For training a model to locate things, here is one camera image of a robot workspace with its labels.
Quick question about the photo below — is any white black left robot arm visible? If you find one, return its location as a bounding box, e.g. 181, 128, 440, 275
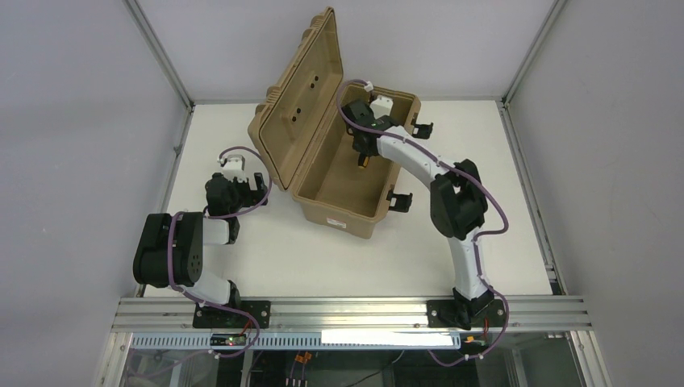
132, 173, 269, 310

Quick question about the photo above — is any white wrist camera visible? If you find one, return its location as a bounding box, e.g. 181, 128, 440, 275
369, 95, 394, 119
219, 154, 248, 183

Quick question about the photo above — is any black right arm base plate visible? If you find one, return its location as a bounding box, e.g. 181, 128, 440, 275
426, 299, 508, 331

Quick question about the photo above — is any aluminium front frame rail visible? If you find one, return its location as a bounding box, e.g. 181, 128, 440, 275
111, 295, 593, 333

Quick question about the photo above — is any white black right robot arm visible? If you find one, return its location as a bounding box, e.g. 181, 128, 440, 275
337, 98, 494, 330

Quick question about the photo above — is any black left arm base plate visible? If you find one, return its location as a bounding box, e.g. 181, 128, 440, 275
192, 300, 272, 329

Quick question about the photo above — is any tan plastic tool case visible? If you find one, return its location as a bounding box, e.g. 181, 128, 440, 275
248, 6, 421, 239

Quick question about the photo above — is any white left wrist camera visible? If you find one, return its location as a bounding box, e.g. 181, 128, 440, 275
219, 154, 248, 183

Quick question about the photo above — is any black yellow screwdriver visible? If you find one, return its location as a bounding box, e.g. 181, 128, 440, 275
357, 154, 370, 169

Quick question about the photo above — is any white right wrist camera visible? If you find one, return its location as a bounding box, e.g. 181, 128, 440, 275
369, 95, 394, 119

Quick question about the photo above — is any grey slotted cable duct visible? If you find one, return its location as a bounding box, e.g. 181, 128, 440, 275
131, 329, 461, 351

